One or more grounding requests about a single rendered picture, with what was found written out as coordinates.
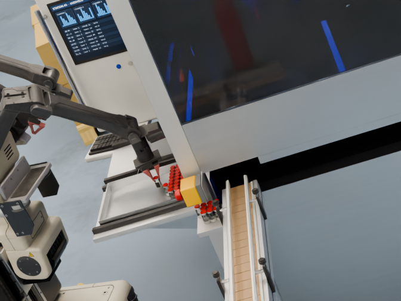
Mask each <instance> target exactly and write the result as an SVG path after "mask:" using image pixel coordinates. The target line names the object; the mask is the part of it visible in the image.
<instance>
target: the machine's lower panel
mask: <svg viewBox="0 0 401 301"><path fill-rule="evenodd" d="M259 186H260V189H261V192H262V194H263V197H264V200H265V205H266V215H267V225H268V231H269V241H270V251H271V257H272V267H273V276H274V279H275V281H276V284H277V287H278V289H279V291H280V294H281V296H282V299H283V301H401V141H399V142H396V143H392V144H389V145H385V146H382V147H379V148H376V149H372V150H368V151H366V152H362V153H358V154H355V155H352V156H348V157H345V158H342V159H338V160H336V161H332V162H328V163H326V164H322V165H318V166H315V167H312V168H308V169H306V170H302V171H298V172H296V173H292V174H288V175H285V176H282V177H278V178H275V179H272V180H268V181H266V182H262V183H259Z"/></svg>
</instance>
